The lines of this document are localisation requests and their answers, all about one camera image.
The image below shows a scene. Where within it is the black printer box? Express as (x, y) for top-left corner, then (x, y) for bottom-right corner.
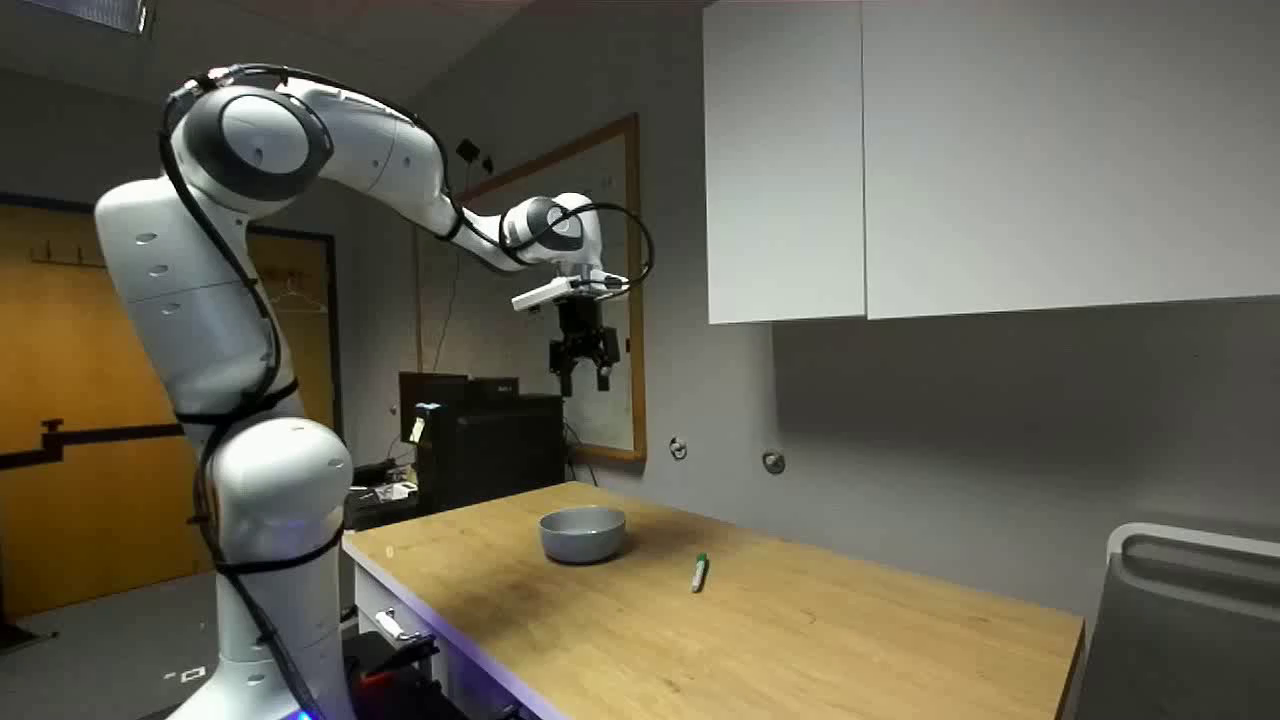
(396, 369), (568, 516)

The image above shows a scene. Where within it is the black red robot base box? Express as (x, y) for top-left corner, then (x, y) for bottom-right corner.
(342, 626), (449, 720)

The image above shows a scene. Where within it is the black door push bar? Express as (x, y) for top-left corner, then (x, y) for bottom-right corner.
(0, 415), (188, 471)

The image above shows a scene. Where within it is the narrow white wall cabinet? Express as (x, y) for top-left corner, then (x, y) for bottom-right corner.
(700, 0), (874, 327)

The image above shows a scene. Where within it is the wide white wall cabinet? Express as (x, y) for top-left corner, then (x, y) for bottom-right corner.
(861, 0), (1280, 323)

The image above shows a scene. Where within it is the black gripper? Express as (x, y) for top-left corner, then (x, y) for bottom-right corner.
(550, 293), (626, 399)

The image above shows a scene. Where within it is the wood framed whiteboard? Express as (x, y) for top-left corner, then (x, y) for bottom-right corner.
(414, 112), (652, 471)

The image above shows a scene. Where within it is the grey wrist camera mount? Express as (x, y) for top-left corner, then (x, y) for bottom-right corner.
(509, 267), (632, 317)

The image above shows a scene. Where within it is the grey bowl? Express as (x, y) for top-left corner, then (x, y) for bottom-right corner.
(535, 502), (632, 566)

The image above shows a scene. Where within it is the orange wooden door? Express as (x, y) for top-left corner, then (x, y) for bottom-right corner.
(0, 195), (342, 625)

